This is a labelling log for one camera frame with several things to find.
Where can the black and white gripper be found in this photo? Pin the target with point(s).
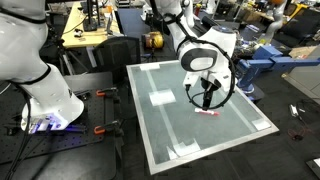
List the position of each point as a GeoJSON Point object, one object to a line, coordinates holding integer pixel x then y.
{"type": "Point", "coordinates": [221, 81]}

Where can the red marker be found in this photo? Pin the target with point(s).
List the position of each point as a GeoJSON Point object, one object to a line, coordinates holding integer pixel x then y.
{"type": "Point", "coordinates": [214, 113]}

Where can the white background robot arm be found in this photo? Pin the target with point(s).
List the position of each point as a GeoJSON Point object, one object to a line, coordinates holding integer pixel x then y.
{"type": "Point", "coordinates": [275, 23]}

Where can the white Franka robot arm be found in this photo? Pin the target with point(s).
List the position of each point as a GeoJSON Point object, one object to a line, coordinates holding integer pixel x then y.
{"type": "Point", "coordinates": [50, 96]}

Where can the white tape patch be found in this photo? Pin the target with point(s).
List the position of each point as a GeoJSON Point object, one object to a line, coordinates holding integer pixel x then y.
{"type": "Point", "coordinates": [183, 149]}
{"type": "Point", "coordinates": [261, 124]}
{"type": "Point", "coordinates": [150, 66]}
{"type": "Point", "coordinates": [162, 97]}

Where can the blue robot stand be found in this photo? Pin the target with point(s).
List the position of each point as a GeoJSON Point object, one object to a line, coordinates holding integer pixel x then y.
{"type": "Point", "coordinates": [273, 61]}

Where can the white power adapter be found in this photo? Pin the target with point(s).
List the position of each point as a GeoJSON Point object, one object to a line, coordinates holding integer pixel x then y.
{"type": "Point", "coordinates": [294, 110]}

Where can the black mesh chair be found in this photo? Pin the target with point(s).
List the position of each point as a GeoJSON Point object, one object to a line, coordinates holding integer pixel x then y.
{"type": "Point", "coordinates": [116, 56]}

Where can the orange black bar clamp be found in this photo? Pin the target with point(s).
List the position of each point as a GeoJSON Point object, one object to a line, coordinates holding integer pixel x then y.
{"type": "Point", "coordinates": [106, 128]}
{"type": "Point", "coordinates": [106, 92]}

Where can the black monitor stand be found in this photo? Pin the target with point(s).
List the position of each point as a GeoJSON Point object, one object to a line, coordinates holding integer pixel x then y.
{"type": "Point", "coordinates": [90, 20]}

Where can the wooden desk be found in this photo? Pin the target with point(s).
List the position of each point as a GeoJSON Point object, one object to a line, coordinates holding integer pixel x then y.
{"type": "Point", "coordinates": [76, 33]}

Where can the black tripod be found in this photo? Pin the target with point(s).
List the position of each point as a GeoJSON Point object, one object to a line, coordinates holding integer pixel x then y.
{"type": "Point", "coordinates": [65, 56]}

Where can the black perforated mounting table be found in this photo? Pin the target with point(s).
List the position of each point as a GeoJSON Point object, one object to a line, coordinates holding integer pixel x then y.
{"type": "Point", "coordinates": [66, 146]}

